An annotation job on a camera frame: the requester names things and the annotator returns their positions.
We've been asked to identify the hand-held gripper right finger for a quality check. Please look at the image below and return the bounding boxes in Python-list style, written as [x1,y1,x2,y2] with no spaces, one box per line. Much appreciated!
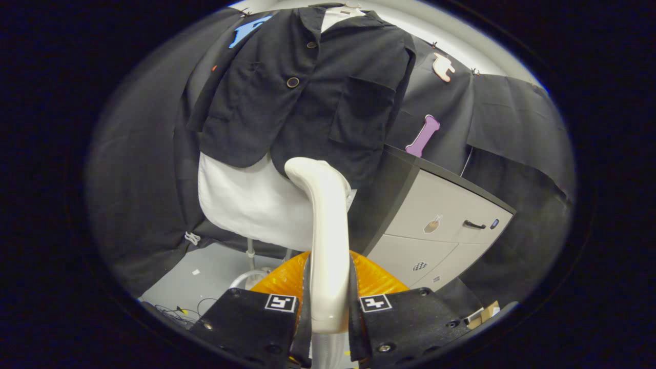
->
[348,251,472,368]

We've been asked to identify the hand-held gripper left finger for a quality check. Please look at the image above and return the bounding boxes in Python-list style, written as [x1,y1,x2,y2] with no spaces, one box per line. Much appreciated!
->
[189,251,313,369]

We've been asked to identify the white garment steamer base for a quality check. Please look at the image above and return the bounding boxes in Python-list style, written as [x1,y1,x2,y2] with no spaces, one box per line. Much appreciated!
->
[228,266,280,291]

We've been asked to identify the white garment steamer wand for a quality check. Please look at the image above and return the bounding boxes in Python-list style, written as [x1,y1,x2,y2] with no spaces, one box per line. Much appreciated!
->
[284,156,354,369]

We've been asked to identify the white shirt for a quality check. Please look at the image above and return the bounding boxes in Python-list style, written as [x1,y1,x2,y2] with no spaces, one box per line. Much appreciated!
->
[197,6,367,252]

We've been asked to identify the black blazer jacket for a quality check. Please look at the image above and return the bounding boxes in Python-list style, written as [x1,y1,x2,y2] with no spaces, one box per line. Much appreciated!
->
[186,5,417,189]

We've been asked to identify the brown cardboard box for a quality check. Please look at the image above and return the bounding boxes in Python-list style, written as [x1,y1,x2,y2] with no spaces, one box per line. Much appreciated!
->
[464,301,501,330]

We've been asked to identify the grey cabinet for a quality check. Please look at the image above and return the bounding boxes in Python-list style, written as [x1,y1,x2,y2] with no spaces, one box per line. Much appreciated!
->
[348,145,517,293]

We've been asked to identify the black backdrop cloth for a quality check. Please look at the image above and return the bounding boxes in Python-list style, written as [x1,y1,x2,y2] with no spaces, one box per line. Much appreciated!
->
[87,8,577,313]

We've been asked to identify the black floor cables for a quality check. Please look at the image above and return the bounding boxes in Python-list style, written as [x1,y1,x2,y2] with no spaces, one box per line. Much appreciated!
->
[153,296,218,326]

